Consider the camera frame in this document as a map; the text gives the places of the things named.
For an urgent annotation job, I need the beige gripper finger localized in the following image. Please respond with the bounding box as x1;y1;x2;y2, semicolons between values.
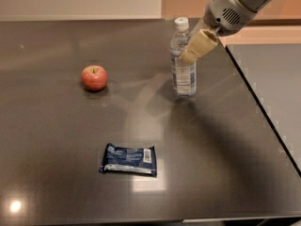
180;29;218;64

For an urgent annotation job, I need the clear plastic water bottle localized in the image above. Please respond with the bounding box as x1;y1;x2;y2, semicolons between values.
169;17;197;97

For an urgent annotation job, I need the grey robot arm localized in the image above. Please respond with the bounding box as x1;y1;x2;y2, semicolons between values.
180;0;272;64

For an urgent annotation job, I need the grey adjacent side table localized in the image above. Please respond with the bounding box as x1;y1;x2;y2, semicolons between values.
226;43;301;171

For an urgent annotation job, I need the red apple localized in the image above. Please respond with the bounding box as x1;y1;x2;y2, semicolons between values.
81;65;107;91

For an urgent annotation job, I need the blue snack bar wrapper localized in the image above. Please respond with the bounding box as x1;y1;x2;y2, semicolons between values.
99;143;157;177

